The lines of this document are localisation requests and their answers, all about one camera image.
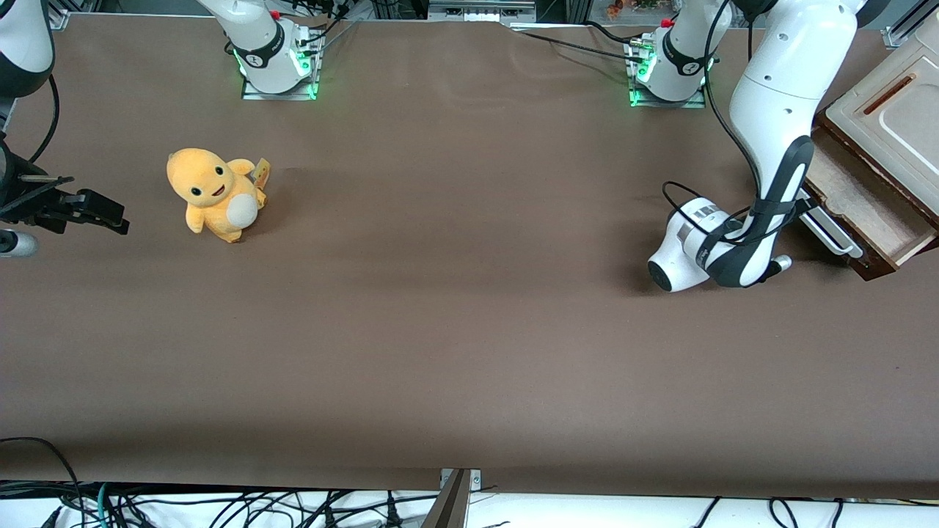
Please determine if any cream wooden drawer cabinet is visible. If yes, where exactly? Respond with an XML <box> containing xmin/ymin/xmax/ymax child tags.
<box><xmin>816</xmin><ymin>33</ymin><xmax>939</xmax><ymax>224</ymax></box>

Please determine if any black cable on table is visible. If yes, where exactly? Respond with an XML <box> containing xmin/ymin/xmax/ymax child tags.
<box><xmin>512</xmin><ymin>26</ymin><xmax>648</xmax><ymax>64</ymax></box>

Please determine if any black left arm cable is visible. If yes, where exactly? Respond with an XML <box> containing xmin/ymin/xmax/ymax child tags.
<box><xmin>662</xmin><ymin>0</ymin><xmax>808</xmax><ymax>246</ymax></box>

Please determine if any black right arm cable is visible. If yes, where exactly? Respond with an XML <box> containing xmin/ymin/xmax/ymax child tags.
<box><xmin>28</xmin><ymin>73</ymin><xmax>61</xmax><ymax>166</ymax></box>

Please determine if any aluminium frame profile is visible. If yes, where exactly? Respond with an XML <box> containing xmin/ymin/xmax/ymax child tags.
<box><xmin>884</xmin><ymin>0</ymin><xmax>939</xmax><ymax>51</ymax></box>

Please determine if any black looped cable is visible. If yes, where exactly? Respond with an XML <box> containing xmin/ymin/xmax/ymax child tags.
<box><xmin>0</xmin><ymin>438</ymin><xmax>83</xmax><ymax>528</ymax></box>

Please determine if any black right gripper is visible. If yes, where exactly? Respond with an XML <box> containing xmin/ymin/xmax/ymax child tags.
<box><xmin>0</xmin><ymin>139</ymin><xmax>131</xmax><ymax>236</ymax></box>

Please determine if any yellow plush toy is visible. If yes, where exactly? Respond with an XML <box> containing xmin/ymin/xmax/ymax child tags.
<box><xmin>166</xmin><ymin>147</ymin><xmax>272</xmax><ymax>244</ymax></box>

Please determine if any grey electronics box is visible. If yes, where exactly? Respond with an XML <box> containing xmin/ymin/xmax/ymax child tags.
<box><xmin>428</xmin><ymin>0</ymin><xmax>538</xmax><ymax>23</ymax></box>

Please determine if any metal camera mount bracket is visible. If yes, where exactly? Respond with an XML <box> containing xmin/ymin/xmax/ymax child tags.
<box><xmin>422</xmin><ymin>468</ymin><xmax>483</xmax><ymax>528</ymax></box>

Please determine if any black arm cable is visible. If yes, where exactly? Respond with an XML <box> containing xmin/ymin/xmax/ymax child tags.
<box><xmin>662</xmin><ymin>0</ymin><xmax>808</xmax><ymax>246</ymax></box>
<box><xmin>28</xmin><ymin>73</ymin><xmax>61</xmax><ymax>166</ymax></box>

